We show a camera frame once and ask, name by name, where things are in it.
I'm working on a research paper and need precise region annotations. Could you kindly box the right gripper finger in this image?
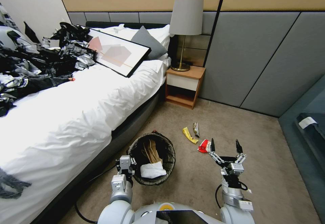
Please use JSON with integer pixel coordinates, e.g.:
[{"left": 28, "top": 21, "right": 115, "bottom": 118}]
[
  {"left": 208, "top": 138, "right": 222, "bottom": 164},
  {"left": 235, "top": 139, "right": 247, "bottom": 164}
]

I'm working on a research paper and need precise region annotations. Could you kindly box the black woven trash bin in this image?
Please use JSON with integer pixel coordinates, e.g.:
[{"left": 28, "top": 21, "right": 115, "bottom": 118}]
[{"left": 127, "top": 131, "right": 176, "bottom": 186}]

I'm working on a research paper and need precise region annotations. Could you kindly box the red white snack wrapper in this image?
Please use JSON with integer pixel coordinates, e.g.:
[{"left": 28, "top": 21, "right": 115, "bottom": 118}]
[{"left": 198, "top": 138, "right": 213, "bottom": 154}]

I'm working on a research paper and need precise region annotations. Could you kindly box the brown paper bag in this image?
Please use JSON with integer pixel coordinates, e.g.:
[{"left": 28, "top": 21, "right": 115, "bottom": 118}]
[{"left": 140, "top": 139, "right": 163, "bottom": 164}]

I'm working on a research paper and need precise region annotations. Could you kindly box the white crumpled tissue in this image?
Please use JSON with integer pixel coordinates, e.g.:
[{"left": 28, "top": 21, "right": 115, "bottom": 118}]
[{"left": 140, "top": 161, "right": 167, "bottom": 179}]

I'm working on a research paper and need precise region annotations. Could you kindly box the yellow snack wrapper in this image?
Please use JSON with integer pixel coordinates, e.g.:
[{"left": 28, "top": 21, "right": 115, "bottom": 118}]
[{"left": 182, "top": 126, "right": 199, "bottom": 145}]

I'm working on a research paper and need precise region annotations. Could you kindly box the white robot front shell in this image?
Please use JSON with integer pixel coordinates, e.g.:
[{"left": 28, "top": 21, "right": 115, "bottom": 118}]
[{"left": 131, "top": 200, "right": 224, "bottom": 224}]

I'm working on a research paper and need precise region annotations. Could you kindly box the white duvet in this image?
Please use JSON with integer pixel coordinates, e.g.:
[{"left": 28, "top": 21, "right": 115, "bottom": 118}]
[{"left": 0, "top": 57, "right": 166, "bottom": 223}]

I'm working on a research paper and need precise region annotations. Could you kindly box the white paper label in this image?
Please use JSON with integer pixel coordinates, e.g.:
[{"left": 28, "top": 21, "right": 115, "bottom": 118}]
[{"left": 298, "top": 116, "right": 317, "bottom": 129}]

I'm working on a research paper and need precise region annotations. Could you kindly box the wooden nightstand white drawer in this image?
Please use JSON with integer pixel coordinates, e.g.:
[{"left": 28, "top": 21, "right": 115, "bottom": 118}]
[{"left": 165, "top": 65, "right": 207, "bottom": 110}]

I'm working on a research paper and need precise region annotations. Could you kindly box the white pillow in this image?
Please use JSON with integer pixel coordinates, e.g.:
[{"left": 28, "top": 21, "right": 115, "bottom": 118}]
[
  {"left": 146, "top": 24, "right": 171, "bottom": 52},
  {"left": 137, "top": 54, "right": 170, "bottom": 75},
  {"left": 90, "top": 23, "right": 140, "bottom": 42}
]

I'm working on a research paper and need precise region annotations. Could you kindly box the grey fringed throw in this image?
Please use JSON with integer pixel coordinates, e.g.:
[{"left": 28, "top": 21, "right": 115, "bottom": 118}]
[{"left": 0, "top": 166, "right": 33, "bottom": 200}]

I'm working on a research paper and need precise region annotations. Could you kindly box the black framed abstract picture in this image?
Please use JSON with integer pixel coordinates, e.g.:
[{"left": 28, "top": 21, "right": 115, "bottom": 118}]
[{"left": 76, "top": 25, "right": 152, "bottom": 79}]

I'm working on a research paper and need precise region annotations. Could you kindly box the grey cushion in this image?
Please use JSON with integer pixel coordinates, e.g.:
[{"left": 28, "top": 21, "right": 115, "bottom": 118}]
[{"left": 130, "top": 25, "right": 169, "bottom": 61}]

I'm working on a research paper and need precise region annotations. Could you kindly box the black silver clutter pile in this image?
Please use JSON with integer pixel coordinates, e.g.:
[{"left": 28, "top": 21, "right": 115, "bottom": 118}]
[{"left": 0, "top": 20, "right": 99, "bottom": 118}]

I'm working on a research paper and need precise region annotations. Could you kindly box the grey shade brass lamp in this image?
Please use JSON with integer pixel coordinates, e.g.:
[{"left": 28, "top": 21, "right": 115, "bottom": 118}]
[{"left": 168, "top": 0, "right": 205, "bottom": 72}]

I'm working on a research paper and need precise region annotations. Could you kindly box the black bed headboard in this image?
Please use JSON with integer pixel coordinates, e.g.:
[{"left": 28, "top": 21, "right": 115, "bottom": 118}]
[{"left": 85, "top": 21, "right": 170, "bottom": 30}]

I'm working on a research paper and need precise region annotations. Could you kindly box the black white patterned cloth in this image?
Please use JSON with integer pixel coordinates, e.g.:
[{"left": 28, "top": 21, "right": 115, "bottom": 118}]
[{"left": 0, "top": 2, "right": 24, "bottom": 33}]

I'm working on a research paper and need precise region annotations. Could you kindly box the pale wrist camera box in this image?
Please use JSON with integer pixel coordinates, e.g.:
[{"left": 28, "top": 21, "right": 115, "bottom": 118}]
[
  {"left": 230, "top": 163, "right": 245, "bottom": 176},
  {"left": 120, "top": 155, "right": 135, "bottom": 171}
]

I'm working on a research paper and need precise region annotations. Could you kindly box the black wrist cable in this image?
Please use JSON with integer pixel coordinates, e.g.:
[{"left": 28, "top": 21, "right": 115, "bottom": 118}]
[{"left": 215, "top": 183, "right": 225, "bottom": 211}]

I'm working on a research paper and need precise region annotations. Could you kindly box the black floor cable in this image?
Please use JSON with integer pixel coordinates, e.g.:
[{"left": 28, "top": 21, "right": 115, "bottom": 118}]
[{"left": 74, "top": 165, "right": 120, "bottom": 223}]

